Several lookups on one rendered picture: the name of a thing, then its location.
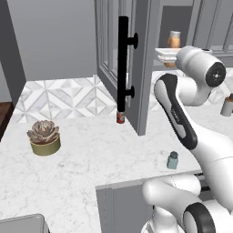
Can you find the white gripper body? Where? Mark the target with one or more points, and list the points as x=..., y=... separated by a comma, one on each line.
x=166, y=55

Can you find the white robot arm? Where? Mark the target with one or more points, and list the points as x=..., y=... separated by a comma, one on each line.
x=212, y=151

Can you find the orange condiment bottle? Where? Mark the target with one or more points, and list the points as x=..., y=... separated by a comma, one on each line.
x=174, y=41

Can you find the grey glass cabinet door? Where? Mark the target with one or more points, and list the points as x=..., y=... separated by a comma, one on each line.
x=145, y=60

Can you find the teal shaker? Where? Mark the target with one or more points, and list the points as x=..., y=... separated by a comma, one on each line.
x=172, y=160

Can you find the grey tall cabinet panel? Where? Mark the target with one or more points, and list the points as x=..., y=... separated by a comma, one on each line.
x=12, y=45

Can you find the grey base cabinet front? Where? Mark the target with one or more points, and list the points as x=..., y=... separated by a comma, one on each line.
x=127, y=209

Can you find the small red can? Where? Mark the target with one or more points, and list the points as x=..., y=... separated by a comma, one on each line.
x=120, y=117

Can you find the grey cup with brown top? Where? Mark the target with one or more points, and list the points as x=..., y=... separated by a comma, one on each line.
x=227, y=106

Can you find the succulent plant in yellow pot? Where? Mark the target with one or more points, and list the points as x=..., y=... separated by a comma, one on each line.
x=44, y=138

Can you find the grey rounded appliance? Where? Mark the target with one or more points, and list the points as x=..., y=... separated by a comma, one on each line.
x=21, y=224

